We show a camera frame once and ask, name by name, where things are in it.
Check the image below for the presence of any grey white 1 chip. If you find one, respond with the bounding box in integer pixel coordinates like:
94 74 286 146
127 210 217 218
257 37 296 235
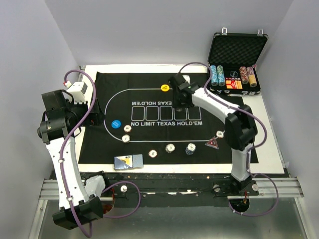
122 134 131 143

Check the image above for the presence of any blue white chip stack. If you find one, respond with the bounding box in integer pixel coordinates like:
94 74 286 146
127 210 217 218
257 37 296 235
185 143 196 155

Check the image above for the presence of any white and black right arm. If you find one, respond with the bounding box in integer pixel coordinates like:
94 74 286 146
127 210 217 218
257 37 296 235
168 73 258 195

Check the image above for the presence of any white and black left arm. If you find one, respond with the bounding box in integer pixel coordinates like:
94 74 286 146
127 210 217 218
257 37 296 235
37 90 111 230

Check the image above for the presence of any yellow round dealer button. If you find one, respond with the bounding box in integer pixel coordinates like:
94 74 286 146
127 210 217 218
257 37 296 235
160 84 170 92

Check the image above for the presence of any blue small blind button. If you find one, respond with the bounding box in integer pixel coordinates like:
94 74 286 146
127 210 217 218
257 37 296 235
111 119 122 129

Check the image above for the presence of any red white 100 chip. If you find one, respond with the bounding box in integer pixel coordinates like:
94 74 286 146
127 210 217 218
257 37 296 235
124 125 132 132

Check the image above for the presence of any light blue chip row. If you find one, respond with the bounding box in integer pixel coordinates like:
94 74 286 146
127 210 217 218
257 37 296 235
210 65 218 86

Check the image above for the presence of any black poker table mat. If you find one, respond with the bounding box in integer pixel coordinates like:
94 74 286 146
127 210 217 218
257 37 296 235
79 72 232 165

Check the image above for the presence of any green chip row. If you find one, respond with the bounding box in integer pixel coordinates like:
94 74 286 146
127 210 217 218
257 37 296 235
216 65 225 87

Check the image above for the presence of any red orange card box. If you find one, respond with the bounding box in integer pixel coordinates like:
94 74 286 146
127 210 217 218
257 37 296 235
225 77 243 90

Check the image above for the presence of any grey white chip right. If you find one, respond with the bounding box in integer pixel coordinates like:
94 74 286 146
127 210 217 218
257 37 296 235
216 130 224 138

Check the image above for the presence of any red triangular dealer marker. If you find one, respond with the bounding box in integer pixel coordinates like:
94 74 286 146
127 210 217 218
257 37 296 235
205 137 219 149

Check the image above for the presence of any blue playing card deck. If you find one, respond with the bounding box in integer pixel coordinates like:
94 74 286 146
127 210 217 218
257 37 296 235
114 154 144 170

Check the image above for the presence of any black aluminium poker chip case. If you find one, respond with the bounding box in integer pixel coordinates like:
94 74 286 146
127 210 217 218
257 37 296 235
208 27 268 96

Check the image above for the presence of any red white chip near edge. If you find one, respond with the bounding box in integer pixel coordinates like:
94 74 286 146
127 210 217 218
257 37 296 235
148 149 158 158

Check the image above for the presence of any red brown chip row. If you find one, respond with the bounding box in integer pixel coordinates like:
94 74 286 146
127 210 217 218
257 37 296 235
239 66 249 84

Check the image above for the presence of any purple tan chip row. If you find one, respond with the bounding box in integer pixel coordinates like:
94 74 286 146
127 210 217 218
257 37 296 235
247 67 257 87

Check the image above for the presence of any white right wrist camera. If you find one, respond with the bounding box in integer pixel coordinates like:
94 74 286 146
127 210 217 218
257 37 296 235
182 75 190 84

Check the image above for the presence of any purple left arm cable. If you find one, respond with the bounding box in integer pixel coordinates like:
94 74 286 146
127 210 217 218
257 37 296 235
59 69 142 237

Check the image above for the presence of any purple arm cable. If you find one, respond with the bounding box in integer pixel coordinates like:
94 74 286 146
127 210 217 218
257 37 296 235
179 61 280 217
59 69 142 237

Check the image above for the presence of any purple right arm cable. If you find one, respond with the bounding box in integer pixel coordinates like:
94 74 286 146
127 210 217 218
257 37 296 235
179 61 280 217

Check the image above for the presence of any aluminium mounting rail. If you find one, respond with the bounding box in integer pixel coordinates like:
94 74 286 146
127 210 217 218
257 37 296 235
39 177 305 200

